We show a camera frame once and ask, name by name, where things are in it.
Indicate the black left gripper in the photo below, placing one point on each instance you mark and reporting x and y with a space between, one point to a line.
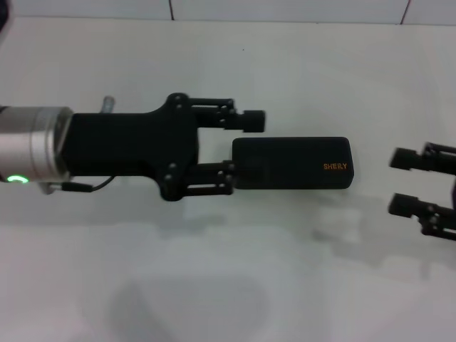
128 142

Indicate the silver left wrist connector stud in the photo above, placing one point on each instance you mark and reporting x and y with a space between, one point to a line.
108 104

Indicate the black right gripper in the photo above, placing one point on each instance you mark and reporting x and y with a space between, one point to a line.
454 194

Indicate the black glasses case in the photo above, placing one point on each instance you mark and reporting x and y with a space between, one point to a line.
285 164

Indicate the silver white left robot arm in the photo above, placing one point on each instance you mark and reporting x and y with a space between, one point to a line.
32 142

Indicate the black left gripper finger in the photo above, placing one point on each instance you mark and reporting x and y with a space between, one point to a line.
254 121

